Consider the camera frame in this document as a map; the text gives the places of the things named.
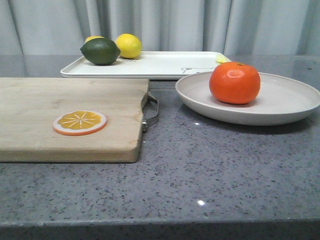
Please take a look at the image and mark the white rectangular tray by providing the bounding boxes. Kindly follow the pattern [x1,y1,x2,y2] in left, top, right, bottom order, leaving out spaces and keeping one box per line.
[60,51,222,80]

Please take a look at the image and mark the orange slice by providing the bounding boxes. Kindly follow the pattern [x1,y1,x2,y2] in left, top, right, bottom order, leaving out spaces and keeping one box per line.
[52,110,107,136]

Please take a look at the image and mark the partly hidden yellow lemon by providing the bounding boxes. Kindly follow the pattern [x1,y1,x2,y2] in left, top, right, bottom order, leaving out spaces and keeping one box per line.
[84,36,104,43]

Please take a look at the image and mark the wooden cutting board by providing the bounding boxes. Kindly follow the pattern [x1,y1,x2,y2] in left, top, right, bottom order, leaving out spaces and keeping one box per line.
[0,77,149,163]

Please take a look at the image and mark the whole orange fruit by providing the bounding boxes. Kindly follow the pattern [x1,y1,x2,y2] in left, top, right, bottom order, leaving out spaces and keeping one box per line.
[209,61,261,104]

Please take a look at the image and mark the grey curtain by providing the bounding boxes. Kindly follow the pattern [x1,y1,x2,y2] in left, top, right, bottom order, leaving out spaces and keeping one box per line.
[0,0,320,56]

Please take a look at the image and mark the beige round plate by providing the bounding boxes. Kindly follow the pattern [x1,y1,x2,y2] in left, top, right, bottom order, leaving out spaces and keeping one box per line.
[175,72,320,126]

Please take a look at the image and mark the dark green lime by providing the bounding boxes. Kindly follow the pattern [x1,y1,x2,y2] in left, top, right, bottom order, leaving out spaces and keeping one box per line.
[80,37,121,65]

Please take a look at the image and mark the yellow-green vegetable sticks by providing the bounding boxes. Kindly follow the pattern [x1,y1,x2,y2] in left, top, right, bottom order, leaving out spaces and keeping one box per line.
[216,54,231,65]

